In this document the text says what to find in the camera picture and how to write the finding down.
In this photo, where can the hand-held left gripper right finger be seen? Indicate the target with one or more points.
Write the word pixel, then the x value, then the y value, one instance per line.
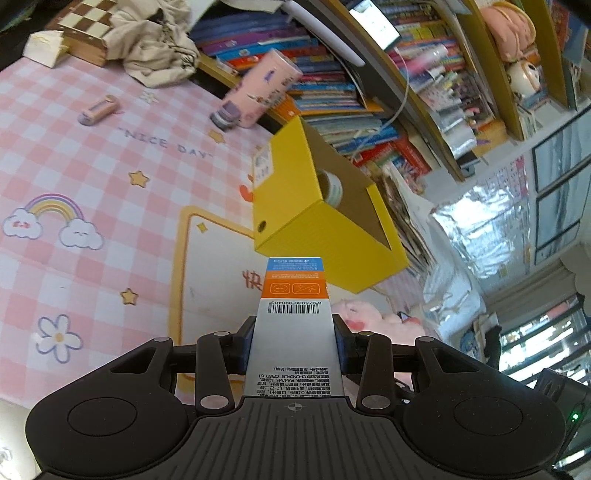
pixel 340 344

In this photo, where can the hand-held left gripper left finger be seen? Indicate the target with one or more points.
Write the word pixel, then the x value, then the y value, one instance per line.
pixel 248 344

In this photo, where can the pink plush toy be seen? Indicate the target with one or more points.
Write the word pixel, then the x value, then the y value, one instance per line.
pixel 369 314

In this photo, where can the orange white toothpaste box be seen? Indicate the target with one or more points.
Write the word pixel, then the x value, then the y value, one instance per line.
pixel 295 323

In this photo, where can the yellow cardboard box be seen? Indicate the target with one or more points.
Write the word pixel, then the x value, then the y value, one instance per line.
pixel 323 244

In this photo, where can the grey white tape roll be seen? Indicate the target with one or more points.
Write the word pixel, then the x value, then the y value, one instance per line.
pixel 333 189

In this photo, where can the purple toy car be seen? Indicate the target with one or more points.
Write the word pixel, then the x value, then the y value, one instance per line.
pixel 225 114

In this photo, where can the pink purple toy bus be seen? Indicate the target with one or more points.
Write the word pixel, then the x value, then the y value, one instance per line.
pixel 97 110

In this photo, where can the silver white storage container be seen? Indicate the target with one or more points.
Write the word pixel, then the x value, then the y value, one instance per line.
pixel 457 138

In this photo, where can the stack of papers and booklets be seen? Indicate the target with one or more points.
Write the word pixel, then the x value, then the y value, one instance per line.
pixel 415 207

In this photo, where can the silver foil sheet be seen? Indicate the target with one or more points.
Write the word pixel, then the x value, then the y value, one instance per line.
pixel 480 217

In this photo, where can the glass window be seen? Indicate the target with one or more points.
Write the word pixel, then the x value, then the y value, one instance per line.
pixel 561 184

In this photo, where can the pink checked tablecloth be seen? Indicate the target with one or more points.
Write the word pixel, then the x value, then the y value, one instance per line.
pixel 92 184

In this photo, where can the orange flat box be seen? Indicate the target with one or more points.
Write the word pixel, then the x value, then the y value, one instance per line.
pixel 288 108

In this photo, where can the row of leaning children's books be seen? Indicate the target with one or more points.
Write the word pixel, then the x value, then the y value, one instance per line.
pixel 323 92

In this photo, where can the pink printed canister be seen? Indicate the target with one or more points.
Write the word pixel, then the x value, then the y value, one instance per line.
pixel 265 83

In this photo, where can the beige canvas bag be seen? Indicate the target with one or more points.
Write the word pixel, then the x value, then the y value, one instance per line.
pixel 157 55

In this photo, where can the white lamp bar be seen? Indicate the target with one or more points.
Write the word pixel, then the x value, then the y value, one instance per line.
pixel 323 32

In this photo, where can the smartphone with lit video screen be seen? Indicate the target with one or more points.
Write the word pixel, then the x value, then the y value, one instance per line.
pixel 378 23

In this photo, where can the row of upright colourful books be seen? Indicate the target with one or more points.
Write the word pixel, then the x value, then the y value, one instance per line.
pixel 429 32

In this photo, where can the white orange doll head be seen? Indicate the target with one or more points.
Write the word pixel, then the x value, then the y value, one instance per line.
pixel 524 76

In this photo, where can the white wooden bookshelf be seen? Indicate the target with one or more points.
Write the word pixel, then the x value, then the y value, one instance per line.
pixel 471 46

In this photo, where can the wooden chessboard box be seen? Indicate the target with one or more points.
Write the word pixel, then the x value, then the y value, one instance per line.
pixel 87 41

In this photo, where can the white tissue pack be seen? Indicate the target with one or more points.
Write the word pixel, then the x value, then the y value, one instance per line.
pixel 44 48

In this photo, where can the pink alphabet wall poster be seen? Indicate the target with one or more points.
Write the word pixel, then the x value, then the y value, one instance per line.
pixel 512 177

